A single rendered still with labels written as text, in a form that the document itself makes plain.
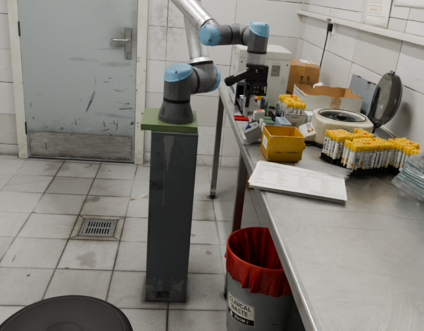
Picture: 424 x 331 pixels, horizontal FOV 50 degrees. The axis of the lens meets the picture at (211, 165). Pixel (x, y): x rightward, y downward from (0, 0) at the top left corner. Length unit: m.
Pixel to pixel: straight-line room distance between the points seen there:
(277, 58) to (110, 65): 1.65
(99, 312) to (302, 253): 0.54
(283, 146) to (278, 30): 2.18
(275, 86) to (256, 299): 1.12
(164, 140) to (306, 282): 1.07
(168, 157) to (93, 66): 1.90
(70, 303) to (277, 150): 0.87
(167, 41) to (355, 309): 2.99
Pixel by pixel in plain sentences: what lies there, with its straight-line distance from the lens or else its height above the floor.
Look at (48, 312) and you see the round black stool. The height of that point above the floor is 0.65.
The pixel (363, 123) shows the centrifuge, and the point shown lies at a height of 0.99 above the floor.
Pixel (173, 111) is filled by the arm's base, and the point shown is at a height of 0.95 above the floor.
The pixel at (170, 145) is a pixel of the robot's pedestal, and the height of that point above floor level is 0.82.
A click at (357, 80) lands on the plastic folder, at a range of 2.52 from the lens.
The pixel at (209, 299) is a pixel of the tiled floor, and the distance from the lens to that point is 2.37.
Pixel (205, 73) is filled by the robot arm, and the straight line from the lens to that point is 1.98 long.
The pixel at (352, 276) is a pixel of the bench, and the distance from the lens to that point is 1.10.
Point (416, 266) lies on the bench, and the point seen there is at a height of 0.88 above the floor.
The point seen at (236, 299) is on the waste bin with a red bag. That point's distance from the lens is 2.01.
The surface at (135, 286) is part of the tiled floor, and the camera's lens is 2.43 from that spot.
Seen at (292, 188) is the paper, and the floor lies 0.89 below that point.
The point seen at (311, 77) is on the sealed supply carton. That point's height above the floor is 0.99.
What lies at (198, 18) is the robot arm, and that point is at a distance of 1.79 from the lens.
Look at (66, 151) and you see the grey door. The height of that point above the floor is 0.08.
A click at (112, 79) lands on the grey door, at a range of 3.72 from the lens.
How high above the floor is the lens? 1.46
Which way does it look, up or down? 22 degrees down
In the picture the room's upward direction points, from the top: 5 degrees clockwise
